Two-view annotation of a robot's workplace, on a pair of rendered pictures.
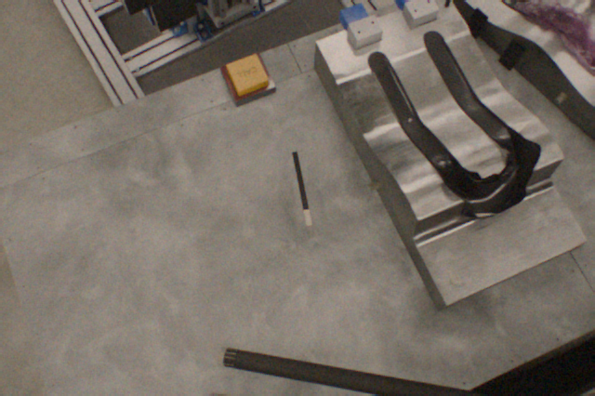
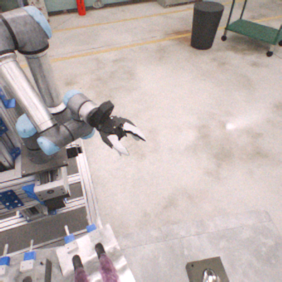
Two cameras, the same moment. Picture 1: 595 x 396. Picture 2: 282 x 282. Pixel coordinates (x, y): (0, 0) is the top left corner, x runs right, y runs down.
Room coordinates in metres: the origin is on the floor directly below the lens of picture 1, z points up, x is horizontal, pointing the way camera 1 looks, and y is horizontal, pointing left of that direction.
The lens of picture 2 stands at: (0.54, -0.73, 1.98)
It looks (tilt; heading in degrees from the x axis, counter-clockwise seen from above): 49 degrees down; 15
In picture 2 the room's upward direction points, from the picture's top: straight up
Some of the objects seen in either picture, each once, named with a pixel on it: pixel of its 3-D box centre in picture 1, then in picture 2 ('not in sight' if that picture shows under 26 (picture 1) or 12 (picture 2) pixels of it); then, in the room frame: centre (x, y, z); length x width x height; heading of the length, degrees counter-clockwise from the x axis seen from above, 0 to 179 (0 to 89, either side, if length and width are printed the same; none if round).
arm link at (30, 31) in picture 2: not in sight; (44, 79); (1.27, -0.11, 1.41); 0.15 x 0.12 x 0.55; 150
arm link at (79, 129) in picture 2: not in sight; (80, 126); (1.12, -0.33, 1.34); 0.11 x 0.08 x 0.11; 150
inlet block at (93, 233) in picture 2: not in sight; (91, 227); (0.91, -0.38, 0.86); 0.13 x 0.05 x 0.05; 43
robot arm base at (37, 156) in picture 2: not in sight; (40, 146); (1.15, -0.04, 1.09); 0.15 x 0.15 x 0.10
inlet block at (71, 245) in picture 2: not in sight; (69, 238); (0.84, -0.30, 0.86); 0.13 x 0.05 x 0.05; 43
